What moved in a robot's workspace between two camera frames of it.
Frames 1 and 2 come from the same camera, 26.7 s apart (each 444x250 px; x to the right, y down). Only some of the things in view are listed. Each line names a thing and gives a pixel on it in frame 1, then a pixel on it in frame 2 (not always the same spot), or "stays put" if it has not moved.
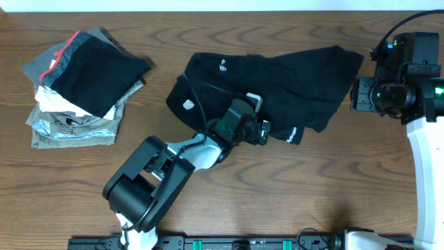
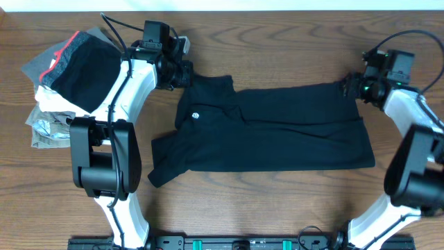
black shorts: (291, 87) -> (218, 127)
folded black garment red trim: (92, 73) stays put
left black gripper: (263, 131) -> (187, 74)
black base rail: (117, 242) stays put
